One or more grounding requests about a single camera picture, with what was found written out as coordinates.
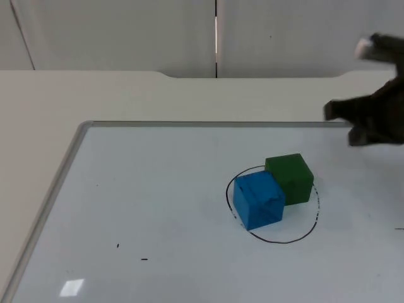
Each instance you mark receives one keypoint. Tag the blue cube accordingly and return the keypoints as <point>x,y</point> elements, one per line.
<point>257,202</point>

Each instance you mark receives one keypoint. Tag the grey-framed whiteboard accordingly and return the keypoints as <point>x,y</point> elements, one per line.
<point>151,195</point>

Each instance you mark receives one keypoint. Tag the green cube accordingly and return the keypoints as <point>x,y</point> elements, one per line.
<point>292,176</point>

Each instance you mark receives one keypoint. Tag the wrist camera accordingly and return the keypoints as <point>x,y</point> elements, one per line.
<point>383,49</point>

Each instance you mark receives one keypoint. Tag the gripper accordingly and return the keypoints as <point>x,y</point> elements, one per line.
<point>389,110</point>

